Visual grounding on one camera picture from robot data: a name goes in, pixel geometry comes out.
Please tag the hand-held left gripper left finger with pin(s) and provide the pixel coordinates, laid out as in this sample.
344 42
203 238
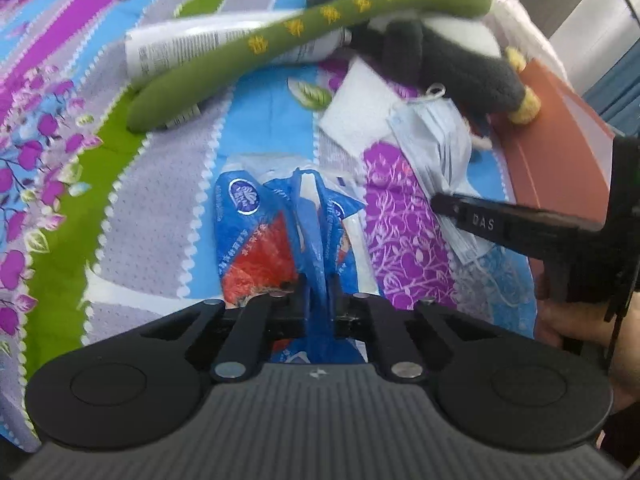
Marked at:
290 310

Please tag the orange cardboard box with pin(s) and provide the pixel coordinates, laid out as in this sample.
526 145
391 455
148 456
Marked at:
555 130

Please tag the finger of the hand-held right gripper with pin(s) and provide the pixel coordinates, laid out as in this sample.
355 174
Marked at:
480 220

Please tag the person's right hand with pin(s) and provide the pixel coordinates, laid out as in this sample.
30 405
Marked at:
550 322

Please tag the green plush stick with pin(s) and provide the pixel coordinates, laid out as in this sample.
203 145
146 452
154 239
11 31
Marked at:
280 45

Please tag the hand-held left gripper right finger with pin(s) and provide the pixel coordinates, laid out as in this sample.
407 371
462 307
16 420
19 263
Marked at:
345 310

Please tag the blue face mask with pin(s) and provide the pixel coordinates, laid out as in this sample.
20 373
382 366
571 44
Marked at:
440 150

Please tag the white printed tube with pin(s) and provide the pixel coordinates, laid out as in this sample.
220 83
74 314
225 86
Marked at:
170 47

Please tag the person's right forearm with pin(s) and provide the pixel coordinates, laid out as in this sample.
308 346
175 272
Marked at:
627 360

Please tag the blue plastic bag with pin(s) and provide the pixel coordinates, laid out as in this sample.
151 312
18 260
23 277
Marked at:
260 240

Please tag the grey penguin plush toy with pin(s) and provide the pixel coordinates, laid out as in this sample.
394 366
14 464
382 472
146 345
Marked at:
450 60

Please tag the colourful floral bed sheet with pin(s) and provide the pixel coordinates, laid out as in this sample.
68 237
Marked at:
160 220

